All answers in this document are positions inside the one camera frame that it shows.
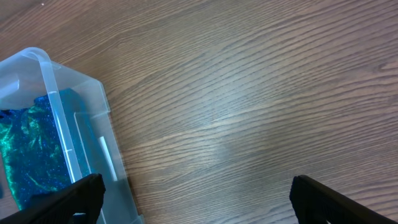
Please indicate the sparkly blue green cloth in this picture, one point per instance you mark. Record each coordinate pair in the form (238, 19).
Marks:
(31, 150)

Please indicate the clear plastic storage bin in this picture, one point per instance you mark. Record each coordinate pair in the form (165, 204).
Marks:
(30, 74)

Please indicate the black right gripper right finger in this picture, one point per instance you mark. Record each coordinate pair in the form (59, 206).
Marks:
(315, 203)

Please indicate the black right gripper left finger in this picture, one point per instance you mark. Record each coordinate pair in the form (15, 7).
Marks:
(80, 202)

